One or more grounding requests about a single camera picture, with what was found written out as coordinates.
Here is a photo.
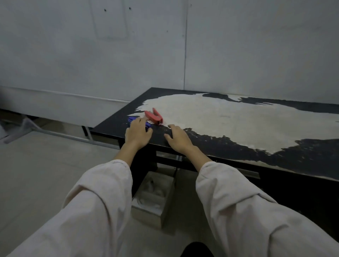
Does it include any person's right hand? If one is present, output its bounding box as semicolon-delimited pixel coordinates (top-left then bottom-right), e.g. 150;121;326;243
164;124;195;156

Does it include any person's left hand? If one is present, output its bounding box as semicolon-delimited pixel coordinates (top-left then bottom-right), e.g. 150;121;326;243
124;117;153;150

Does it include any person's left forearm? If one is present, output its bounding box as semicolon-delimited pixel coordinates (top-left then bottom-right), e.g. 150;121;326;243
7;145;133;257

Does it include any person's right forearm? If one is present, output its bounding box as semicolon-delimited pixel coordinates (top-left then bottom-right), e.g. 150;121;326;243
185;146;339;257

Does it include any red stapler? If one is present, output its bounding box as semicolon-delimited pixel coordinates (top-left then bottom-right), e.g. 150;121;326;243
144;107;163;125

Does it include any blue plastic clip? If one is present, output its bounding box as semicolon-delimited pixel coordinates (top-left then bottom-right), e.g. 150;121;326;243
127;117;152;129

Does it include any open cardboard box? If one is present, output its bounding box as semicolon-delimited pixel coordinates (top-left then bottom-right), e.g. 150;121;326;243
131;171;176;230

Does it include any black worn table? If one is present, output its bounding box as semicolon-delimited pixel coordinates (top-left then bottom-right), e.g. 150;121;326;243
89;87;339;243

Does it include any grey metal floor frame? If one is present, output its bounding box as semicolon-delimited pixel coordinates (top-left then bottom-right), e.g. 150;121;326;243
0;116;120;149

